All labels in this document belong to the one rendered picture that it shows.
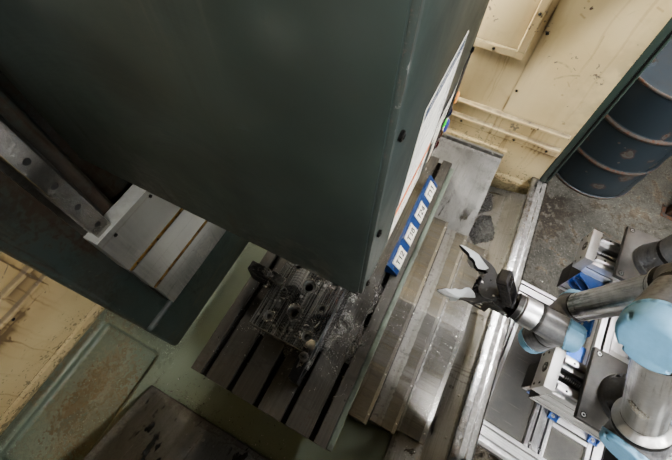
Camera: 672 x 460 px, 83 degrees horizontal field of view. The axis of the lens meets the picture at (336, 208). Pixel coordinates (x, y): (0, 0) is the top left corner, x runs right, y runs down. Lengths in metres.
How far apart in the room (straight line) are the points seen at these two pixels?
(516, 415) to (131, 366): 1.73
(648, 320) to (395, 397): 0.94
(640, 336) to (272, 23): 0.78
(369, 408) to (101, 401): 1.04
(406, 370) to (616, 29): 1.31
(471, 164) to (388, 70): 1.64
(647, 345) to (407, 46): 0.73
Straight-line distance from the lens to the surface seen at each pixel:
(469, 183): 1.88
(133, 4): 0.40
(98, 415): 1.89
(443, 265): 1.70
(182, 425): 1.68
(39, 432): 1.99
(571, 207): 3.08
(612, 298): 1.11
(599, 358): 1.46
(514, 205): 2.04
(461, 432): 1.50
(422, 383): 1.57
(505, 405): 2.20
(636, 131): 2.78
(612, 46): 1.56
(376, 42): 0.26
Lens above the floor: 2.25
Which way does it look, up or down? 59 degrees down
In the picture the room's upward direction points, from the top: 1 degrees clockwise
